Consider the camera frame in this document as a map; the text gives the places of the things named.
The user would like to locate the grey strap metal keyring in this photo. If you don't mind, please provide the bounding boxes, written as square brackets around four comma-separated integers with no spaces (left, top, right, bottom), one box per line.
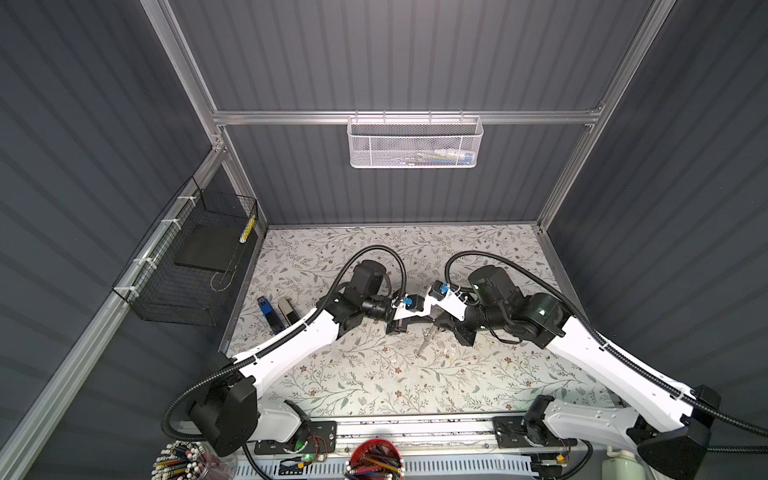
[415,326,439,359]

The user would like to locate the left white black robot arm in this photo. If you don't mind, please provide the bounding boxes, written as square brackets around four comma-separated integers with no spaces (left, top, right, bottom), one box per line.
[188,260,446,456]

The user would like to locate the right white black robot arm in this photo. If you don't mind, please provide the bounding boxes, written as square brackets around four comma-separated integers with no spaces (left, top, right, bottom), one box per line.
[425,265,720,479]

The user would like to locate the blue usb stick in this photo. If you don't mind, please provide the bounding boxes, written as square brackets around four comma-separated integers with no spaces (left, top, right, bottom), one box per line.
[257,296,285,334]

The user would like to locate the red pencil cup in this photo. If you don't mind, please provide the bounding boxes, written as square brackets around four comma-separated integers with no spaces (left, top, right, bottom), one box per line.
[344,438,405,480]

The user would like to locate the yellow marker pen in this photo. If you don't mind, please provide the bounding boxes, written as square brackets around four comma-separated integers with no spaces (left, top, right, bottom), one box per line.
[239,215,256,244]

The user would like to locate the white plastic bottle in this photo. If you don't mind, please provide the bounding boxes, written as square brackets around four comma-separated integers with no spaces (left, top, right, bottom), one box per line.
[601,447,646,480]

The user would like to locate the clear pencil jar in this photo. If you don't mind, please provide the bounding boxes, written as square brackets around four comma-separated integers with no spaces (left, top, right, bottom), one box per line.
[150,441,212,480]

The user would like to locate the left black corrugated cable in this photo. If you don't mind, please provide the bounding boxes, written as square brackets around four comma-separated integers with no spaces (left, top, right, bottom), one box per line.
[160,244,408,443]

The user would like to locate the black corrugated cable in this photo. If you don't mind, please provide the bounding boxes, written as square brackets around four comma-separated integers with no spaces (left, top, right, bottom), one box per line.
[444,250,768,454]
[160,244,408,443]

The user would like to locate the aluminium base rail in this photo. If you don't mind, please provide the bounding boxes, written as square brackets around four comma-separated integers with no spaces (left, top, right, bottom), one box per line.
[239,412,625,475]

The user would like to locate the white mesh wall basket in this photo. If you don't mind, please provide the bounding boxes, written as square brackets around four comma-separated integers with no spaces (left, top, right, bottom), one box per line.
[346,113,484,169]

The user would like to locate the black wire wall basket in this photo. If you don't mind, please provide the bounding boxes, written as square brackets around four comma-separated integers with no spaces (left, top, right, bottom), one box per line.
[113,178,259,327]

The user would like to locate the right black corrugated cable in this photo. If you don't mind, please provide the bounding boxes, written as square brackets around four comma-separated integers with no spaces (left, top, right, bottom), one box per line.
[444,250,768,454]

